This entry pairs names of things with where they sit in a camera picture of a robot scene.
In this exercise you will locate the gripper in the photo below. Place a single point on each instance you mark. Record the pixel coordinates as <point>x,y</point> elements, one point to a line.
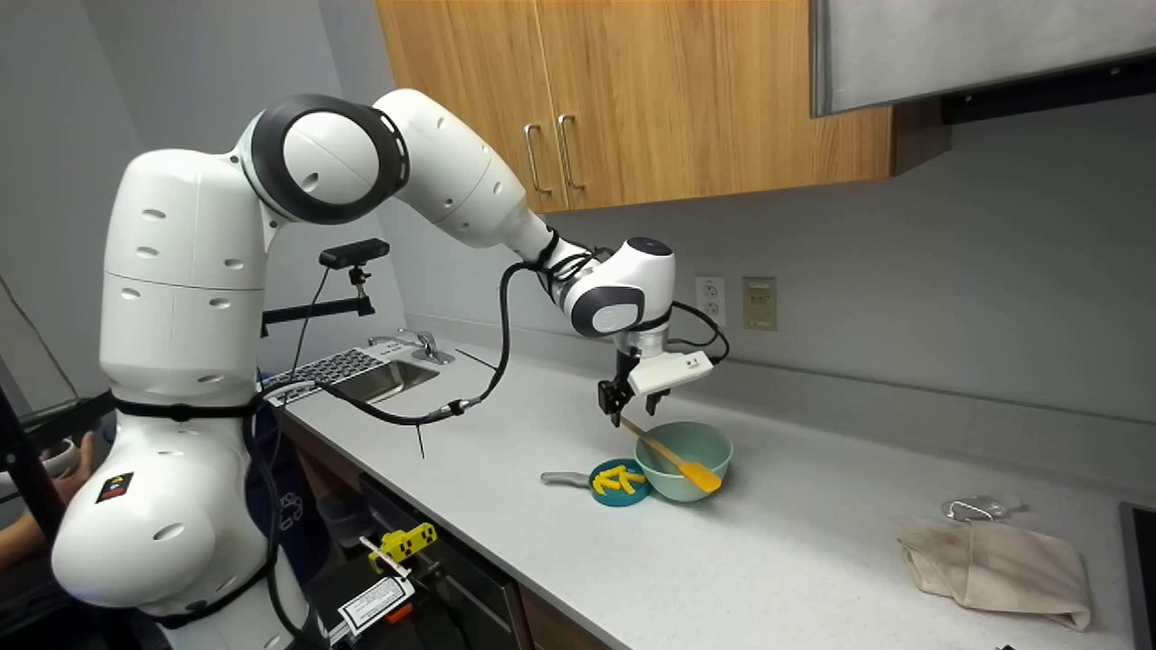
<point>626,363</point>

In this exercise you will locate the person's forearm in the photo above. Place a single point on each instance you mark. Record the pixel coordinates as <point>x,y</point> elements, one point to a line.
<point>20,543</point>

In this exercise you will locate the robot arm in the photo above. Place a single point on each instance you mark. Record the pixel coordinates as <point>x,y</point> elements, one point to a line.
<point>181,271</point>

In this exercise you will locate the wooden spatula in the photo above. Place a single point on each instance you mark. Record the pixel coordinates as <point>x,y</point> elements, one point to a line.
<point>700,472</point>

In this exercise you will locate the blue pan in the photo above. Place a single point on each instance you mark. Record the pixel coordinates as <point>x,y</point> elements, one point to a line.
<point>623,496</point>

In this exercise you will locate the heap of yellow pieces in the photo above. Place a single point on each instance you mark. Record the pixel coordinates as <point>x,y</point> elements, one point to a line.
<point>618,478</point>

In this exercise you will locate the green bowl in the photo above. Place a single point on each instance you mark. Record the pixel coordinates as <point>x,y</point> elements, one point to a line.
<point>673,487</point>

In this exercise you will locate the silver tap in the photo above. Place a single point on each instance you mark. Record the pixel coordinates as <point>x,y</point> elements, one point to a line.
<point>424,346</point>

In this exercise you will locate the steel sink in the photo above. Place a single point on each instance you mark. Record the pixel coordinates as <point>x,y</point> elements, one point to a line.
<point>384,381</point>

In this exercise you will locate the keyboard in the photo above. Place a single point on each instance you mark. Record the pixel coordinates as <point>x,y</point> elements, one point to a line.
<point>325,368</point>

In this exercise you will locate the wide wooden cabinet door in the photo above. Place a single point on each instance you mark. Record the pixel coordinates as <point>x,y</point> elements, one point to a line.
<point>722,90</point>

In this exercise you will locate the white label tag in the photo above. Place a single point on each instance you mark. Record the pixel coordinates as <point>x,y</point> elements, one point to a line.
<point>376,605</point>

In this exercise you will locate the clear glass lid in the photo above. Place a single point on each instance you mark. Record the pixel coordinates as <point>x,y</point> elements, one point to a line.
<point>975,510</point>

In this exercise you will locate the blue recycling bin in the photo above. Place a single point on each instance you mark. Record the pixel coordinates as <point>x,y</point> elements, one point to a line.
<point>293,506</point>

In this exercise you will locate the narrow wooden cabinet door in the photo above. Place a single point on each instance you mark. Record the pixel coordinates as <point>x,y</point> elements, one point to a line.
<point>452,54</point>

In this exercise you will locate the beige cloth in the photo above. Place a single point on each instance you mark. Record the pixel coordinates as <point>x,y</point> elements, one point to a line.
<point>993,569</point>

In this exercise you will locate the steel range hood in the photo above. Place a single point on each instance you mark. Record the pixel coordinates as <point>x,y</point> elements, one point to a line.
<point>975,45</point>

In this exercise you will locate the person's hand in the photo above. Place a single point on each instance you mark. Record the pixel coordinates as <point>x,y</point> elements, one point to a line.
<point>78,469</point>

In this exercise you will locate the hand controller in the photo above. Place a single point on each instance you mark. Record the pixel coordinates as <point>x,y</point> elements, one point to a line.
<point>52,457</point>

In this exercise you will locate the white wall socket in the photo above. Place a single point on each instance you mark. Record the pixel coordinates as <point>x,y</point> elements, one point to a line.
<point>711,301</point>

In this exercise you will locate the beige switch plate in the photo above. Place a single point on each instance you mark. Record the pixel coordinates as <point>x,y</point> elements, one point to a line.
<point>759,303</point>

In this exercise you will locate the camera on mount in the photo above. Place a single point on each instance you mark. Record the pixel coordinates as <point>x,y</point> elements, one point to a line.
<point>354,254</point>

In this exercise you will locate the wooden wall cabinet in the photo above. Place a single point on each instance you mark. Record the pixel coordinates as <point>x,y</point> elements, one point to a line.
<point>722,90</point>

